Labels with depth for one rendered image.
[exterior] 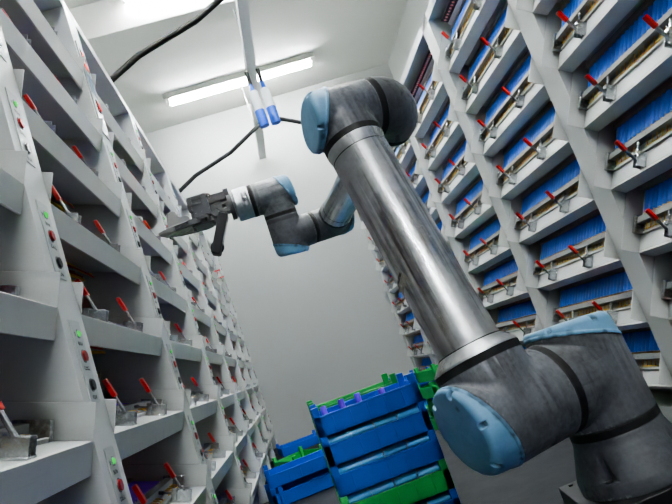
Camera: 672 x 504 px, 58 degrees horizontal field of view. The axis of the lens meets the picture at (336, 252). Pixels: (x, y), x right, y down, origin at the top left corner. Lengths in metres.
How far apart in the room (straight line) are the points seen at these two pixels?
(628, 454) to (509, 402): 0.21
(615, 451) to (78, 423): 0.79
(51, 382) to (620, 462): 0.84
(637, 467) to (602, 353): 0.17
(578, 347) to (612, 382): 0.07
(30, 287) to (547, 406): 0.76
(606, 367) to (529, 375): 0.13
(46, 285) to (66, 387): 0.14
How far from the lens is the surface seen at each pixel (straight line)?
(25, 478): 0.71
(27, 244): 0.96
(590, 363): 1.04
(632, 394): 1.08
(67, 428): 0.92
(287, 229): 1.64
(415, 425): 1.73
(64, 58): 1.72
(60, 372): 0.92
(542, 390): 0.98
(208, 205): 1.66
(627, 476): 1.07
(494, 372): 0.96
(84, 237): 1.22
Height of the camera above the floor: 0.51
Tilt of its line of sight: 9 degrees up
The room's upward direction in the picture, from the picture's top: 20 degrees counter-clockwise
